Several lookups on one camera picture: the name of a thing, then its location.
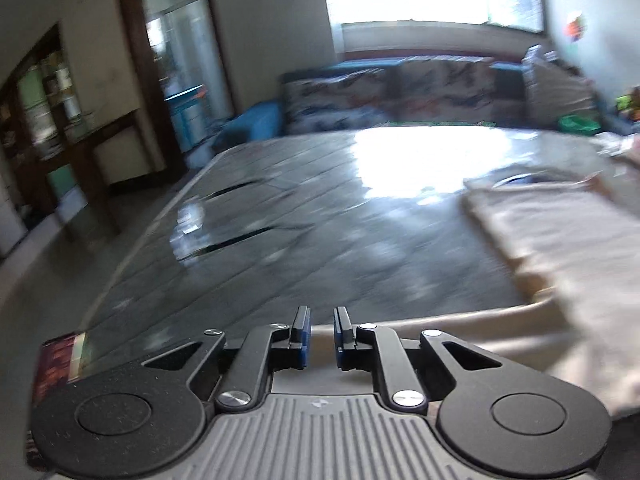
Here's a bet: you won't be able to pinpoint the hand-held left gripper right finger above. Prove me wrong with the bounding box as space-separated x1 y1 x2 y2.
333 305 503 414

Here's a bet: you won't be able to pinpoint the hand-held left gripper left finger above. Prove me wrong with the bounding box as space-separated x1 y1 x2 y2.
142 305 312 414

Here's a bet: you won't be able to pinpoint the beige garment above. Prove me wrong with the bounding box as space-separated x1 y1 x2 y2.
462 172 640 419

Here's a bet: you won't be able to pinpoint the rimless eyeglasses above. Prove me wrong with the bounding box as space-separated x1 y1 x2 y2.
172 179 282 264

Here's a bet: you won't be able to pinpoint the blue sofa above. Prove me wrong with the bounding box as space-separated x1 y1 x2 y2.
215 54 568 137

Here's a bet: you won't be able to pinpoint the butterfly print cushion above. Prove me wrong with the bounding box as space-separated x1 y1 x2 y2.
284 69 397 134
397 57 527 124

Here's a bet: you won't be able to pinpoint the red printed packet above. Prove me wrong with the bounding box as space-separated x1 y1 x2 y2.
32 331 87 407

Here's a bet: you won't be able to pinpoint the blue kitchen cabinet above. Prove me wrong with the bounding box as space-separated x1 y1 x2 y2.
164 85 209 154

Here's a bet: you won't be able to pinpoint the dark wooden cabinet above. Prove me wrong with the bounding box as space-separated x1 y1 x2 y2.
0 22 167 242

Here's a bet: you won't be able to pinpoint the green plastic item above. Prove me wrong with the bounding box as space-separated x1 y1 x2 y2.
557 114 602 137

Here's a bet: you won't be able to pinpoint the grey pillow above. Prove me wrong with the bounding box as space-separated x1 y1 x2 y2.
521 45 602 127

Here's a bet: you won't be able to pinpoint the white crumpled plastic bag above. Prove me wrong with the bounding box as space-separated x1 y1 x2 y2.
589 131 640 162

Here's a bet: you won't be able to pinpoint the dark wooden door frame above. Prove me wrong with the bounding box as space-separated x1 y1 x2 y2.
115 0 237 172

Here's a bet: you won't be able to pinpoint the colourful wall sticker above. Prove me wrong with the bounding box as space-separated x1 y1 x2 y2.
564 9 589 44

